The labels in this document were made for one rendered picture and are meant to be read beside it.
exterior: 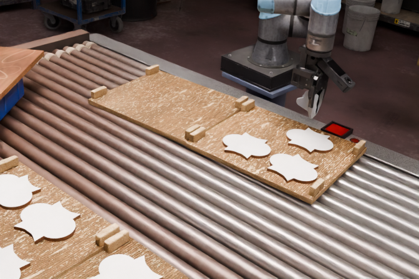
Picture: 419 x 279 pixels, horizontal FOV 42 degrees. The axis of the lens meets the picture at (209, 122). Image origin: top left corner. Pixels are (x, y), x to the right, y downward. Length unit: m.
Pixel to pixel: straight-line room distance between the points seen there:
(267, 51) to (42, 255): 1.27
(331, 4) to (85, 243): 0.84
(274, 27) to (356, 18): 3.17
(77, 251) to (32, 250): 0.09
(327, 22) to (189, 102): 0.57
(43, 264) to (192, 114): 0.75
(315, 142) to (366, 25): 3.69
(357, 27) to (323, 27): 3.79
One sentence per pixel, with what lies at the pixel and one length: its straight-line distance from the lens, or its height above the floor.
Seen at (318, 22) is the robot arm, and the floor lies 1.31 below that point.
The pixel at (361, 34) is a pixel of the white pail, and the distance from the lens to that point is 5.28.
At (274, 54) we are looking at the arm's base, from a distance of 2.14.
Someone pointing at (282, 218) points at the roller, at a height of 0.92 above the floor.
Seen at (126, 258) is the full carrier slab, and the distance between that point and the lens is 1.16.
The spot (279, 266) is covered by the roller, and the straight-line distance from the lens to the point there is 1.21.
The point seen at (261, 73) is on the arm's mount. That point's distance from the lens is 2.09.
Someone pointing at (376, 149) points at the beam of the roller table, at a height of 0.92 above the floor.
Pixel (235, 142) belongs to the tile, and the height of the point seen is 0.95.
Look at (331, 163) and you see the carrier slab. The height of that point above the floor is 0.94.
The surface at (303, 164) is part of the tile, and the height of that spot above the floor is 0.95.
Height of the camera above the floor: 1.73
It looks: 28 degrees down
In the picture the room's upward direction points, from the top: 4 degrees clockwise
